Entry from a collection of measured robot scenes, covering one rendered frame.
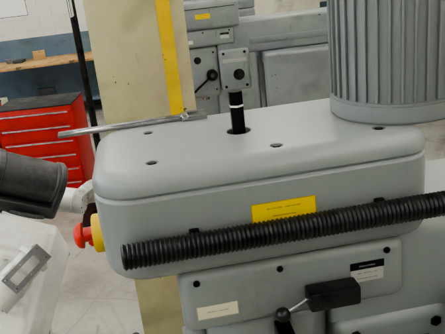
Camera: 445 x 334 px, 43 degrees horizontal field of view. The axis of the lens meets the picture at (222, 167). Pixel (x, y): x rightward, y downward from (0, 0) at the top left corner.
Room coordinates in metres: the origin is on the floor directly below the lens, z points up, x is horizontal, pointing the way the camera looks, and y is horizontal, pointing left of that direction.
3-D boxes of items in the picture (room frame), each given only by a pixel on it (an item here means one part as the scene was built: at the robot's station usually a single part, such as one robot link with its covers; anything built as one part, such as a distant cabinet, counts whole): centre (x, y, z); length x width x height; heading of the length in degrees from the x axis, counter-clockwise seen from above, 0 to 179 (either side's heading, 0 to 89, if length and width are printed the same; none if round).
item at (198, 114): (0.90, 0.14, 1.89); 0.24 x 0.04 x 0.01; 98
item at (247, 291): (0.82, -0.07, 1.68); 0.34 x 0.24 x 0.10; 97
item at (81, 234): (0.78, 0.22, 1.76); 0.04 x 0.03 x 0.04; 7
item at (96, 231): (0.79, 0.20, 1.76); 0.06 x 0.02 x 0.06; 7
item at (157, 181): (0.82, -0.05, 1.81); 0.47 x 0.26 x 0.16; 97
